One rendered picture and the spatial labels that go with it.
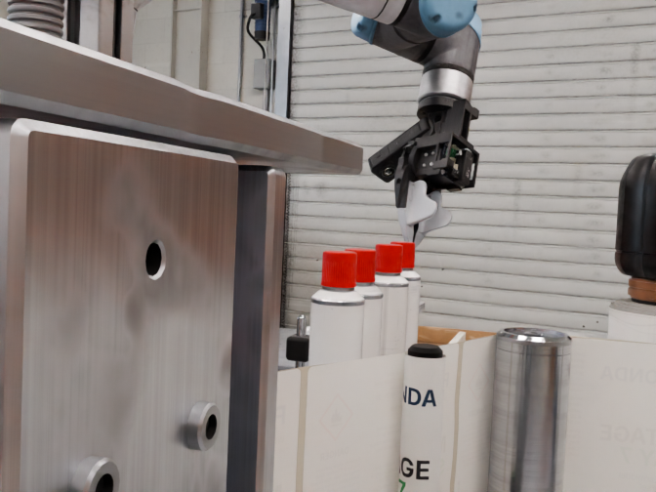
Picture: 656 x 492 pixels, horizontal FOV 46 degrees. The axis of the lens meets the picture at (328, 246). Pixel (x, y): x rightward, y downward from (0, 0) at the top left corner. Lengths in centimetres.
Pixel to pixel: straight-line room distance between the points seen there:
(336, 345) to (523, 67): 439
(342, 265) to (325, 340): 7
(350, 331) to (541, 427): 35
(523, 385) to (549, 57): 464
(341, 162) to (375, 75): 521
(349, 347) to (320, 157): 57
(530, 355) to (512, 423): 4
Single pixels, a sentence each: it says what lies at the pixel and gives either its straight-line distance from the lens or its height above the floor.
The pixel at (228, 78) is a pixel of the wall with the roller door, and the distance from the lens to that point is 617.
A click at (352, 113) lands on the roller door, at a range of 541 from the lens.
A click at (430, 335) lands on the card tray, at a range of 173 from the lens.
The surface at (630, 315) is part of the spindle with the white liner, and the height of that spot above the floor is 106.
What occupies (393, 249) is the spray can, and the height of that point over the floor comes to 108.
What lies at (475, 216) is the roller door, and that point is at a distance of 502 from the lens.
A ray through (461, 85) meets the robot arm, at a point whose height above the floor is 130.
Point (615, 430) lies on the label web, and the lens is 45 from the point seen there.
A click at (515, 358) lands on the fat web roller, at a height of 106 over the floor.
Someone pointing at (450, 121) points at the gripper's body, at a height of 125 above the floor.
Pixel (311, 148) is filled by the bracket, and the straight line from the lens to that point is 16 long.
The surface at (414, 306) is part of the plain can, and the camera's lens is 100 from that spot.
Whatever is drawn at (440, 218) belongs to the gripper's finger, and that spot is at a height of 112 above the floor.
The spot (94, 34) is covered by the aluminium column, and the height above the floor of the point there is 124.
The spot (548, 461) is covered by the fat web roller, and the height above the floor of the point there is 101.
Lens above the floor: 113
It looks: 3 degrees down
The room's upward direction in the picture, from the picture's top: 3 degrees clockwise
